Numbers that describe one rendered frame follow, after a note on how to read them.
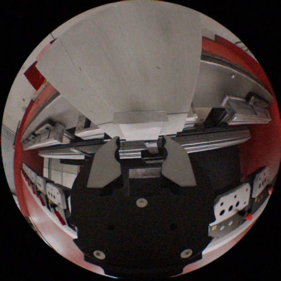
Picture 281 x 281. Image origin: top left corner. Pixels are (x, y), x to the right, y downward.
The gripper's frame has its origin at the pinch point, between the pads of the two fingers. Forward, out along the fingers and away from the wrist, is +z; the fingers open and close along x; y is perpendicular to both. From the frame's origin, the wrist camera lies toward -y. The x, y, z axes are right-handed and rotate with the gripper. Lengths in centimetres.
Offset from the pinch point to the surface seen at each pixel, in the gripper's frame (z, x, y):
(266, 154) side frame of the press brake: -1, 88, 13
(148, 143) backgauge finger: 13.6, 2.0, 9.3
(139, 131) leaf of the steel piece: 8.9, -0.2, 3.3
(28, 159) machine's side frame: 41, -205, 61
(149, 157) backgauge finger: 22.0, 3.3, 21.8
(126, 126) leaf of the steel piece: 7.2, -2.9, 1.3
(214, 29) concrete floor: 58, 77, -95
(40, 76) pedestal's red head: 19, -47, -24
